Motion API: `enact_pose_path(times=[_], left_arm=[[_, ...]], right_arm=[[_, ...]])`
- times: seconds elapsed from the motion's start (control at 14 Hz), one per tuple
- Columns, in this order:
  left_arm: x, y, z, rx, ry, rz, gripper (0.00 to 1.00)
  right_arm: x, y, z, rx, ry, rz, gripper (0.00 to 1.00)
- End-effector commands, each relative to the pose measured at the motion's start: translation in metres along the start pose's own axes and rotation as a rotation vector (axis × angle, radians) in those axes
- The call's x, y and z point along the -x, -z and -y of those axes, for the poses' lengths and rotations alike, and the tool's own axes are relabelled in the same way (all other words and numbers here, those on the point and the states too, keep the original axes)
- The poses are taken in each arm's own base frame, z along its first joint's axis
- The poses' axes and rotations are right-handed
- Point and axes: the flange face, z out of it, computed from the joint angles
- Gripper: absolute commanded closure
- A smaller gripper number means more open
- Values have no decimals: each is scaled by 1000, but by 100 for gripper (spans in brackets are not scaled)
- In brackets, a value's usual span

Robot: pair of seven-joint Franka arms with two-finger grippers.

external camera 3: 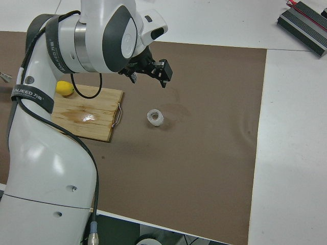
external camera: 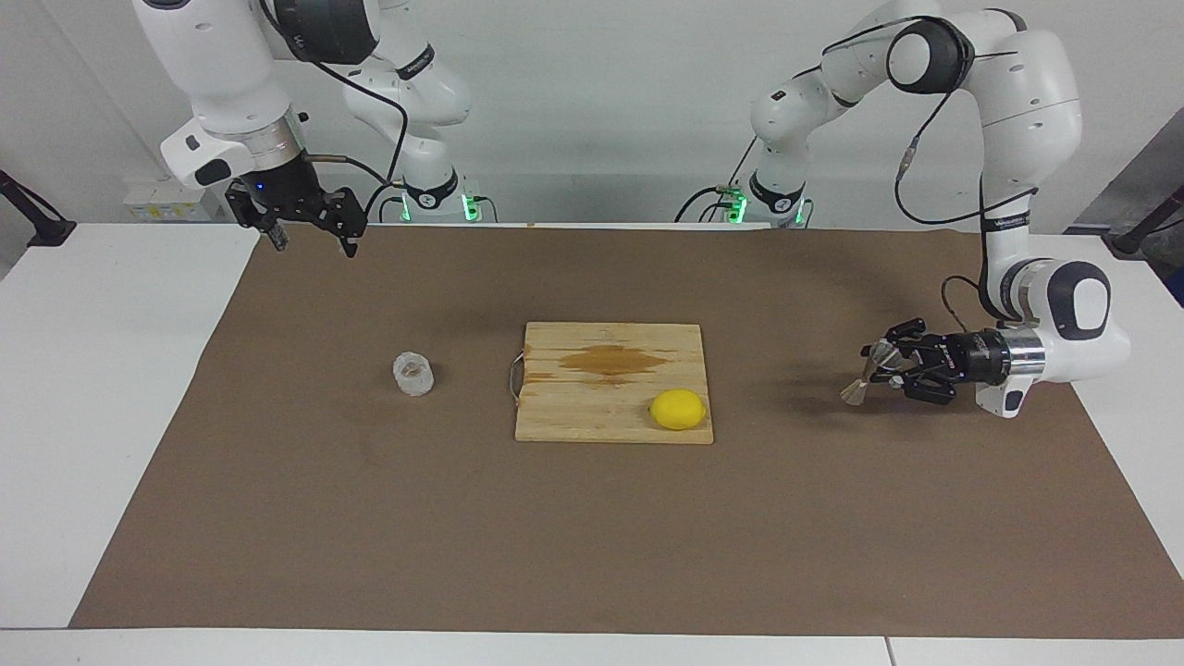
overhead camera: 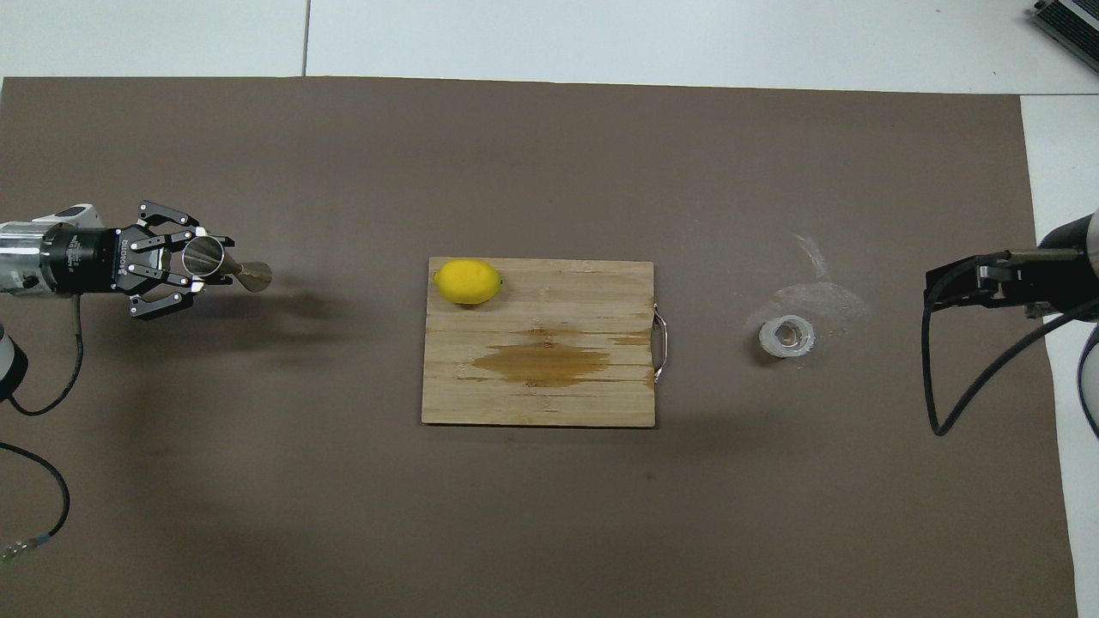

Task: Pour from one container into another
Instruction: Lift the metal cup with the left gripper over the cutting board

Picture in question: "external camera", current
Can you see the small clear glass cup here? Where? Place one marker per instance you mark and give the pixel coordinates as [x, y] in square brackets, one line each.
[413, 375]

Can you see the black clamp stand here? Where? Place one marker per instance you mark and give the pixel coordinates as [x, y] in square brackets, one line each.
[1142, 231]
[42, 227]

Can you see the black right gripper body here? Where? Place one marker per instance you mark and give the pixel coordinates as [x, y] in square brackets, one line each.
[287, 190]

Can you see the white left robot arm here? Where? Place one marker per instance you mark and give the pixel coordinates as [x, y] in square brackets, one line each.
[1027, 102]

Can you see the white wall socket box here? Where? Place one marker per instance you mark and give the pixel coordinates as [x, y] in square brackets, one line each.
[157, 205]

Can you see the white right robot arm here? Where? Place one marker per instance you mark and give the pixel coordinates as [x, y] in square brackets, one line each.
[213, 65]

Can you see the brown paper table mat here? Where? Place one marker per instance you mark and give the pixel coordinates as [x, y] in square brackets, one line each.
[370, 518]

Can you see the wooden cutting board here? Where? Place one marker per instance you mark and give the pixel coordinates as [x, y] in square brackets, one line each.
[573, 416]

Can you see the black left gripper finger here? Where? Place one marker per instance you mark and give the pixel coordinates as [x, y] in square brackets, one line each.
[925, 384]
[902, 338]

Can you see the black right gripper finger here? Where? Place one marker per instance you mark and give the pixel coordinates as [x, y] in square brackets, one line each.
[350, 215]
[245, 205]

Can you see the metal double jigger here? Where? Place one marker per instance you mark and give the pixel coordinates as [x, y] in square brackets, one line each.
[856, 393]

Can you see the yellow lemon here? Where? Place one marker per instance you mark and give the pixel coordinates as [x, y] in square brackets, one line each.
[678, 410]

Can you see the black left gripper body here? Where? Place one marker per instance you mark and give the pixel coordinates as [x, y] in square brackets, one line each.
[957, 361]

